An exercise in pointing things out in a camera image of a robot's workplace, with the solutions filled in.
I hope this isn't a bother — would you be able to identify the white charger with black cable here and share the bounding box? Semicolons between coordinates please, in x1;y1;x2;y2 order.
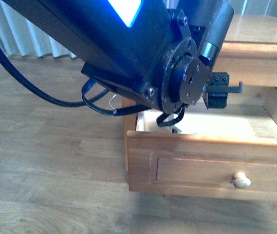
156;107;185;134

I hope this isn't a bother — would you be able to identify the wooden drawer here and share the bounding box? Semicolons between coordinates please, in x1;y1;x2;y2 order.
123;86;277;201

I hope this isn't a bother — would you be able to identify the drawer round knob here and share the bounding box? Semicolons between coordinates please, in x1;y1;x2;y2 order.
231;172;251;189

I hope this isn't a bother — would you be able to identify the grey pleated curtain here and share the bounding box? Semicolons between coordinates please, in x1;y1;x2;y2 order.
0;0;76;59

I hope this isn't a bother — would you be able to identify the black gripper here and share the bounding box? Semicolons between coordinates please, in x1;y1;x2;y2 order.
203;72;243;109

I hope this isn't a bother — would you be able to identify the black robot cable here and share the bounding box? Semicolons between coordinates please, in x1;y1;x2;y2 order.
0;14;139;117

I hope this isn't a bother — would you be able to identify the light wooden nightstand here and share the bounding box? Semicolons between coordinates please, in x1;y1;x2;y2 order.
122;14;277;127

